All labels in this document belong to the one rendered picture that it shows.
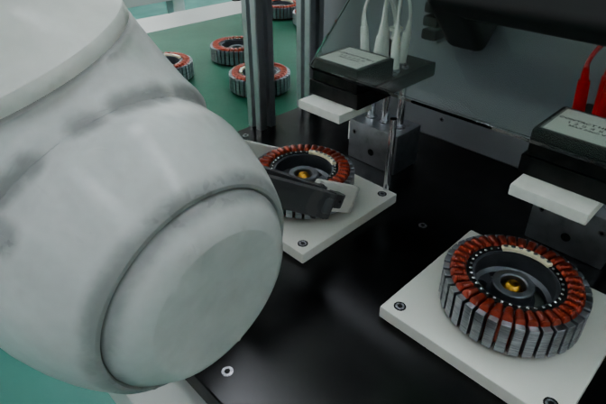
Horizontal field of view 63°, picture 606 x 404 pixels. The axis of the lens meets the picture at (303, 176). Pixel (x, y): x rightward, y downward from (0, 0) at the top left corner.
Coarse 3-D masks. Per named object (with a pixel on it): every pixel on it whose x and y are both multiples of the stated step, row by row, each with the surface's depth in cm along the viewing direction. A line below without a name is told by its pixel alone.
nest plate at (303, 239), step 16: (368, 192) 56; (384, 192) 56; (352, 208) 54; (368, 208) 54; (384, 208) 55; (288, 224) 51; (304, 224) 51; (320, 224) 51; (336, 224) 51; (352, 224) 52; (288, 240) 49; (304, 240) 49; (320, 240) 49; (336, 240) 51; (304, 256) 48
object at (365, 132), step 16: (352, 128) 64; (368, 128) 62; (384, 128) 61; (400, 128) 61; (416, 128) 61; (352, 144) 65; (368, 144) 63; (384, 144) 61; (400, 144) 60; (416, 144) 63; (368, 160) 64; (384, 160) 62; (400, 160) 62
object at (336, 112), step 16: (320, 80) 54; (336, 80) 52; (320, 96) 55; (336, 96) 53; (352, 96) 51; (368, 96) 52; (384, 96) 54; (320, 112) 52; (336, 112) 51; (352, 112) 52; (368, 112) 64; (384, 112) 62; (400, 112) 60
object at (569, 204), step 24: (528, 144) 40; (528, 168) 40; (552, 168) 39; (576, 168) 38; (600, 168) 36; (528, 192) 39; (552, 192) 38; (576, 192) 38; (600, 192) 37; (576, 216) 37
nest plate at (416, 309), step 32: (416, 288) 43; (416, 320) 40; (448, 320) 40; (448, 352) 38; (480, 352) 38; (576, 352) 38; (480, 384) 37; (512, 384) 35; (544, 384) 35; (576, 384) 35
